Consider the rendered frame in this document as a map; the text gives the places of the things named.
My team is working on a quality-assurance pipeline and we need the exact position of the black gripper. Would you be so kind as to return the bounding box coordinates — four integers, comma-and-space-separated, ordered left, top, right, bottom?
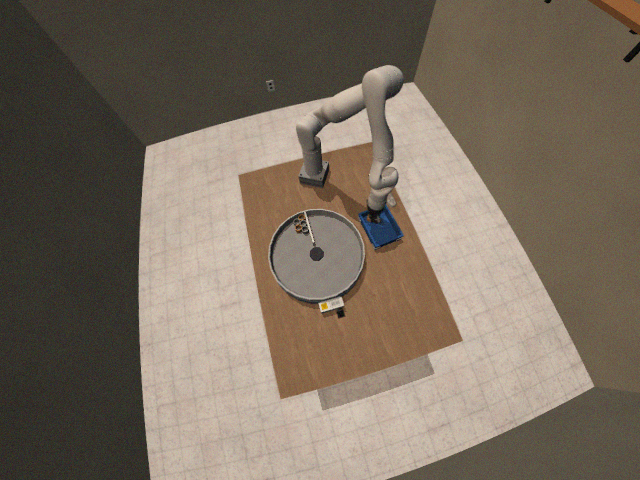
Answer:
367, 200, 384, 224

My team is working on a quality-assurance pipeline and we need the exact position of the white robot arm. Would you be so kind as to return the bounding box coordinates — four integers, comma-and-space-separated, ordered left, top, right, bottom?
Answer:
296, 65, 404, 210

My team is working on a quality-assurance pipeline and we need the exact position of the blue open tray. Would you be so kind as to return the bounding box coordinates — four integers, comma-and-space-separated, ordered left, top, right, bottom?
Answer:
358, 204, 404, 250

